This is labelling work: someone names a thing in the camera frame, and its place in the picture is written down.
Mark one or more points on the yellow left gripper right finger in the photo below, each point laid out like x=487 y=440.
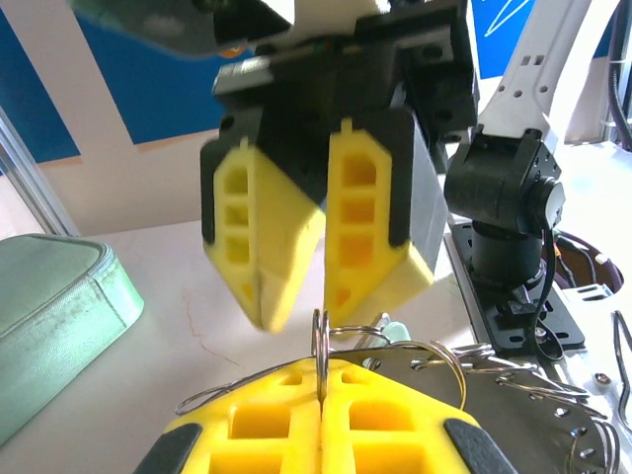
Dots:
x=395 y=434

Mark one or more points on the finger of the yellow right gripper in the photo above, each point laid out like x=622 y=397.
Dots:
x=281 y=237
x=375 y=276

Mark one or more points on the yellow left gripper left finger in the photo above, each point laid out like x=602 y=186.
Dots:
x=257 y=434

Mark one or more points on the silver split keyring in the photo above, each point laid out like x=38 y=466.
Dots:
x=323 y=355

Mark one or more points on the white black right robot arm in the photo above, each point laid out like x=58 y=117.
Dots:
x=523 y=74

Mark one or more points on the mint green zipper case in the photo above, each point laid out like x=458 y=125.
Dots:
x=49 y=316

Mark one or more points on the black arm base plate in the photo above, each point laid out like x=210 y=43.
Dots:
x=518 y=326

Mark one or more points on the aluminium frame post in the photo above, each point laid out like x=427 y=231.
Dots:
x=34 y=182

